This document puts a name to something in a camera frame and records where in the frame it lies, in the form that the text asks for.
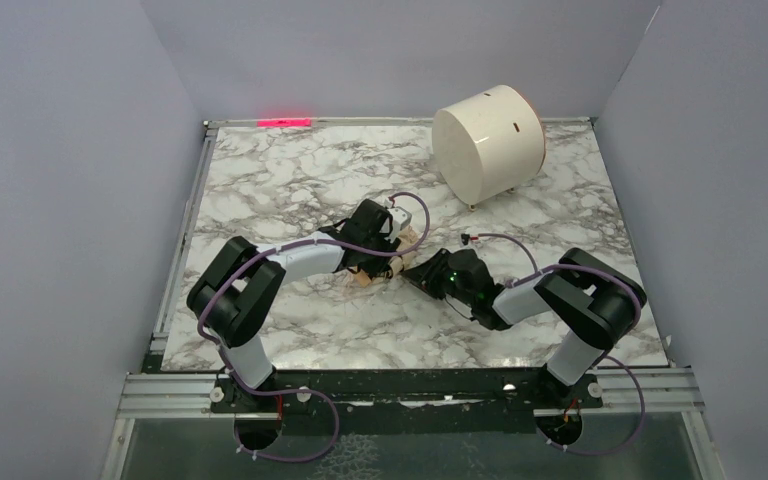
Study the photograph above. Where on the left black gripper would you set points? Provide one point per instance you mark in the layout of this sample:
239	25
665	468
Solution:
380	252

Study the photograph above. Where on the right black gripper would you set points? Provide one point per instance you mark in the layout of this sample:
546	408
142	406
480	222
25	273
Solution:
430	279

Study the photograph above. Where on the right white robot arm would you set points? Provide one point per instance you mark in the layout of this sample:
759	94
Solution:
598	304

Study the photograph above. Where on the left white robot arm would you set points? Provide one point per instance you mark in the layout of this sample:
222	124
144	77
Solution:
234	295

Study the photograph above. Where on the cream cylindrical umbrella stand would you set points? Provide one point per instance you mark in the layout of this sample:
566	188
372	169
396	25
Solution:
488	144

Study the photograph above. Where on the pink tape strip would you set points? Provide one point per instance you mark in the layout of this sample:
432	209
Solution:
285	123

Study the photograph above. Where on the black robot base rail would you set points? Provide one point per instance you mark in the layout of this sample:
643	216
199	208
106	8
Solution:
398	402

